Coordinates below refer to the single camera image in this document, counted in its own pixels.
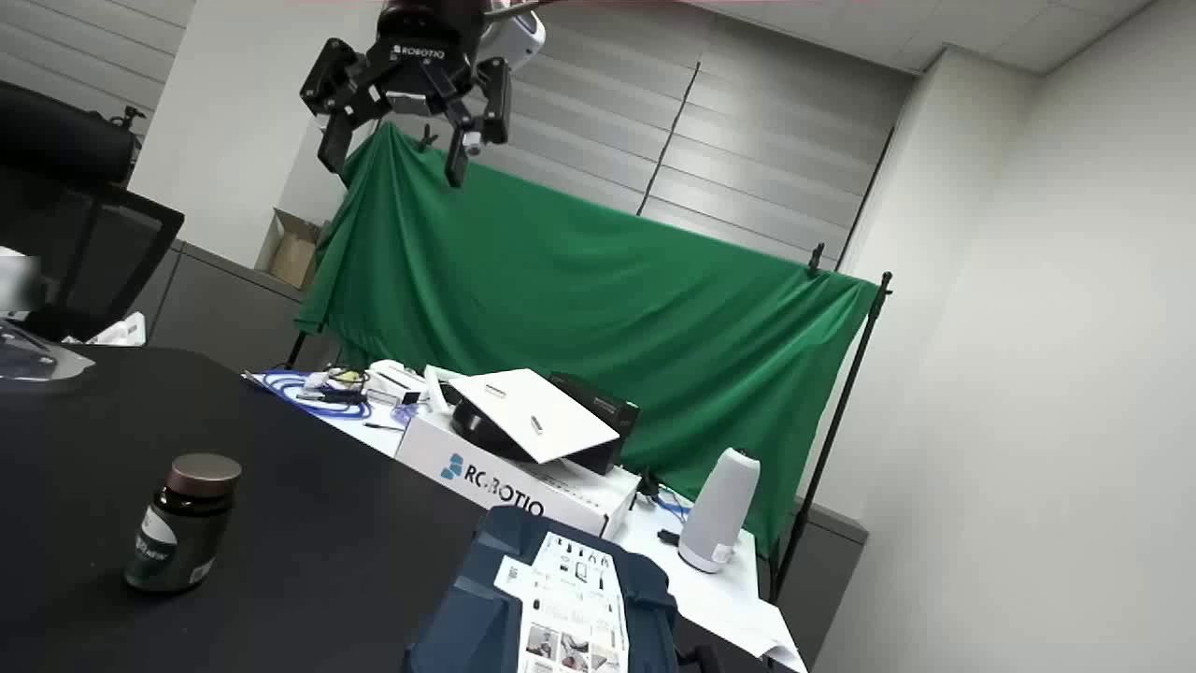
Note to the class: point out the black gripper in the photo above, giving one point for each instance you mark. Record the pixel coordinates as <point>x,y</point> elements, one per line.
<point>431,44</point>

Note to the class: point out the dark bottle with brown cap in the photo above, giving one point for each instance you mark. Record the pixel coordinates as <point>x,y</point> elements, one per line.
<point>182,536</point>

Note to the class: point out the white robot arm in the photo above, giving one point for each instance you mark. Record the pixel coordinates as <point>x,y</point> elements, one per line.
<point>526,34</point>

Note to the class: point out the brown cardboard box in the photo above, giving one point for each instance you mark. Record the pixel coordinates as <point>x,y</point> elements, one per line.
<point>297,257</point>

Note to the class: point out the green backdrop cloth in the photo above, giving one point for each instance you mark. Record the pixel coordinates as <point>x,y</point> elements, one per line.
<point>561,287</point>

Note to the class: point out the thin blind wand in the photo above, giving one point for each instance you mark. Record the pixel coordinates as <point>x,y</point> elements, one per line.
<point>672,135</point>

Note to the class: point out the small white box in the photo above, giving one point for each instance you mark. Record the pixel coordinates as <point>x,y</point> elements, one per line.
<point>395,380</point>

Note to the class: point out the grey window blinds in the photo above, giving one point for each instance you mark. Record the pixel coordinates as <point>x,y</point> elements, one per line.
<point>749,152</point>
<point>77,49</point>

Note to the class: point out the black office chair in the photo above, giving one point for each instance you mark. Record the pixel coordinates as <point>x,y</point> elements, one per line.
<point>86,248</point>

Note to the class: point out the white cardboard box blue print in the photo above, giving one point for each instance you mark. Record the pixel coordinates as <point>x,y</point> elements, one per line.
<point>497,481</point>

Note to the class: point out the blue plastic bin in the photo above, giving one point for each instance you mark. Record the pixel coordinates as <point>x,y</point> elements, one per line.
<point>462,621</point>

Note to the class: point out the white printed paper label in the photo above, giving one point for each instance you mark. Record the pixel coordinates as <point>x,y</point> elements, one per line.
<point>574,611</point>

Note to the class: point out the black backdrop stand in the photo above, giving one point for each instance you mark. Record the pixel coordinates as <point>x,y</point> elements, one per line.
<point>830,435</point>

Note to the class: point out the white table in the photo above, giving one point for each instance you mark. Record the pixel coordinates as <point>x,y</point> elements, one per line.
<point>731,604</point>

